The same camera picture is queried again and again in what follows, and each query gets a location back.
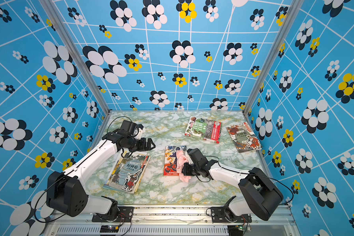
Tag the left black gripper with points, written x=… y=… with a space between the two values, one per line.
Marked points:
x=144 y=146

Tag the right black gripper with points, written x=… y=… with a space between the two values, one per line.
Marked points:
x=185 y=169

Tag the pink cloth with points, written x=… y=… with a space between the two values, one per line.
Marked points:
x=181 y=160

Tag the red manga book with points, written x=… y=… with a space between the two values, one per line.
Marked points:
x=170 y=160

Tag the grey teal warrior book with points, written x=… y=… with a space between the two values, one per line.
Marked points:
x=127 y=173

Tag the green red dinosaur book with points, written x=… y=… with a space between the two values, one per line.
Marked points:
x=205 y=129

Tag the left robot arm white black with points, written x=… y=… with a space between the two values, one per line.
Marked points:
x=66 y=190

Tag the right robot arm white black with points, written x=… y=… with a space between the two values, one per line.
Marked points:
x=260 y=196

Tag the red brown illustrated book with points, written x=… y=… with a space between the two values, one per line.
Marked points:
x=243 y=137

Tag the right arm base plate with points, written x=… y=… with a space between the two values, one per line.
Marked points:
x=217 y=215

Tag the aluminium front rail frame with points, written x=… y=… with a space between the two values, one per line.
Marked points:
x=179 y=220

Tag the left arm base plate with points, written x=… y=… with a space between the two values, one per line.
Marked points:
x=122 y=214

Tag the left aluminium corner post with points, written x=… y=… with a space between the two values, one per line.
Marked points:
x=66 y=38

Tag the aluminium corner post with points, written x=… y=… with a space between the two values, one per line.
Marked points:
x=279 y=40
x=66 y=38

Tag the right aluminium corner post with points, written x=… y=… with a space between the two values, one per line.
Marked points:
x=279 y=40

